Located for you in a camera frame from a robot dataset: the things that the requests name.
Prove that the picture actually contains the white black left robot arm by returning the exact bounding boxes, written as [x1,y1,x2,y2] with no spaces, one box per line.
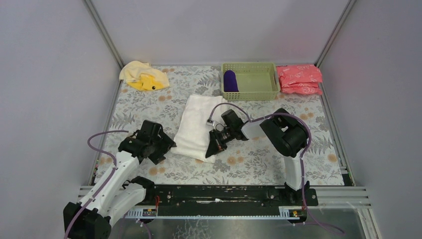
[63,120,176,239]

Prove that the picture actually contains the pink patterned plastic package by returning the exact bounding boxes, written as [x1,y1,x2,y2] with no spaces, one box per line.
[276,64,322,95]

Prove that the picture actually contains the yellow duck towel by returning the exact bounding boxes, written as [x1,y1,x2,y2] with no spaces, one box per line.
[119,61,170,91]

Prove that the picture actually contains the white towel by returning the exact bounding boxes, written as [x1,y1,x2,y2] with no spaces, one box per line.
[171,95,227,164]

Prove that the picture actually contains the green perforated plastic basket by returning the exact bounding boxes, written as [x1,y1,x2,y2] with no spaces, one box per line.
[220,62,281,101]

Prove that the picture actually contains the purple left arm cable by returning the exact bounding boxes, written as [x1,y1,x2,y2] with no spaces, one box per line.
[63,129,146,239]

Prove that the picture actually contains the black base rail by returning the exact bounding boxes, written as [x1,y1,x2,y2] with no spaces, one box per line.
[138,184,318,217]

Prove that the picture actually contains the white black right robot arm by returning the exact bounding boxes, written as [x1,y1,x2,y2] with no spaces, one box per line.
[205,108,312,191]

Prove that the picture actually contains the purple microfibre towel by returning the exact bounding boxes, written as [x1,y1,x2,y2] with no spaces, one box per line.
[223,70,239,92]

